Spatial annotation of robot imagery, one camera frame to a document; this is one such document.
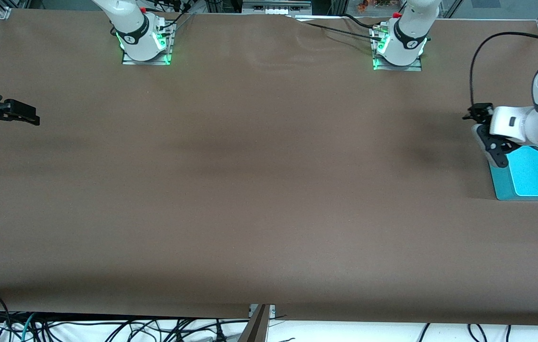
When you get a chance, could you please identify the silver table edge bracket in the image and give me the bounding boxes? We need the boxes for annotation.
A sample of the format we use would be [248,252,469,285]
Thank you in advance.
[249,304,276,320]

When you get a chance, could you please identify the teal floor cable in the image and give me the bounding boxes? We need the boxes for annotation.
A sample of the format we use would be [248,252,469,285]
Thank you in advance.
[21,313,38,342]

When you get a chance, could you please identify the black cable across table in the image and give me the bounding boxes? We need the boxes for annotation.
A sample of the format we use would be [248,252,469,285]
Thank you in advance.
[288,14,388,43]

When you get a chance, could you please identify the brown table support beam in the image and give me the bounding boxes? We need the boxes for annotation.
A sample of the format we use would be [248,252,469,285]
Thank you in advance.
[236,304,269,342]

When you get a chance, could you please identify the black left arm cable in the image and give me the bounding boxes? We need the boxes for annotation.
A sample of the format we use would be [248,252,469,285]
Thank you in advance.
[468,31,538,109]

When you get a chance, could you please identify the brown paper table cover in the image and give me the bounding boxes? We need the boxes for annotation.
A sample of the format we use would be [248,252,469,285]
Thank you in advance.
[0,9,538,326]

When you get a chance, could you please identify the grey metal rack unit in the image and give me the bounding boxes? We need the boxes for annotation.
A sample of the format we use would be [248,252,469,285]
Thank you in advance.
[242,0,313,15]

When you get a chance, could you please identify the teal plastic bin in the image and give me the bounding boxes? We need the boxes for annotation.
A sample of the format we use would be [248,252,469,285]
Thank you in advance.
[487,145,538,201]

